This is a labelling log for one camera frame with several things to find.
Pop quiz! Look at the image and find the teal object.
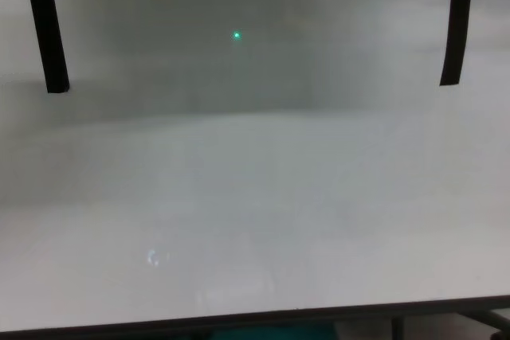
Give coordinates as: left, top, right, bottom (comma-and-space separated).
209, 327, 335, 340

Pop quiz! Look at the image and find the black tape frame outline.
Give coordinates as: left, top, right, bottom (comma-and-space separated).
28, 0, 476, 94

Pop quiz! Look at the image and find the black metal table frame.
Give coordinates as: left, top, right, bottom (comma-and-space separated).
0, 295, 510, 340

